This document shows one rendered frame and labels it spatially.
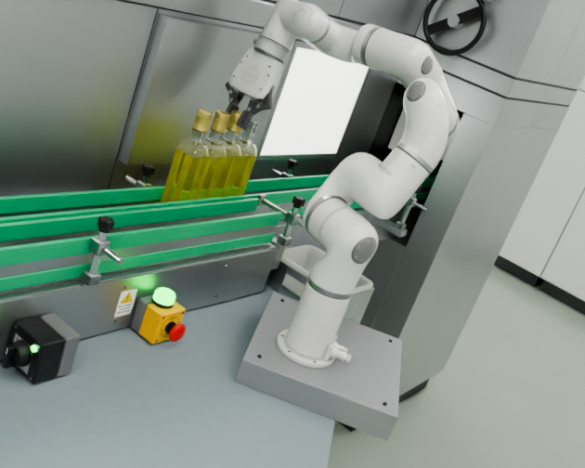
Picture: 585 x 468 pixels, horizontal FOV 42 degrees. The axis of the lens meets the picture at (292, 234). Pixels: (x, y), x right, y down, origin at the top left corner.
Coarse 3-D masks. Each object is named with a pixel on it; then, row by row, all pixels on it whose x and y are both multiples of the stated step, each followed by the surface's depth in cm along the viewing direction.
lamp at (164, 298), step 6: (162, 288) 153; (156, 294) 151; (162, 294) 151; (168, 294) 152; (174, 294) 153; (156, 300) 151; (162, 300) 151; (168, 300) 151; (174, 300) 152; (162, 306) 151; (168, 306) 152
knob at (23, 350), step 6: (18, 342) 127; (24, 342) 127; (6, 348) 125; (12, 348) 125; (18, 348) 126; (24, 348) 126; (6, 354) 125; (12, 354) 126; (18, 354) 125; (24, 354) 126; (30, 354) 127; (6, 360) 125; (12, 360) 126; (18, 360) 126; (24, 360) 126; (30, 360) 127; (6, 366) 126; (12, 366) 127; (18, 366) 126; (24, 366) 127
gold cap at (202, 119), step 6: (198, 114) 165; (204, 114) 164; (210, 114) 165; (198, 120) 165; (204, 120) 165; (210, 120) 166; (192, 126) 166; (198, 126) 165; (204, 126) 166; (204, 132) 166
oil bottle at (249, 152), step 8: (240, 144) 180; (248, 144) 181; (248, 152) 181; (256, 152) 183; (240, 160) 180; (248, 160) 182; (240, 168) 181; (248, 168) 183; (240, 176) 183; (248, 176) 185; (232, 184) 182; (240, 184) 184; (232, 192) 183; (240, 192) 186
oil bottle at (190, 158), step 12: (180, 144) 167; (192, 144) 166; (204, 144) 169; (180, 156) 167; (192, 156) 166; (204, 156) 168; (180, 168) 168; (192, 168) 167; (204, 168) 170; (168, 180) 170; (180, 180) 168; (192, 180) 169; (168, 192) 171; (180, 192) 169; (192, 192) 171
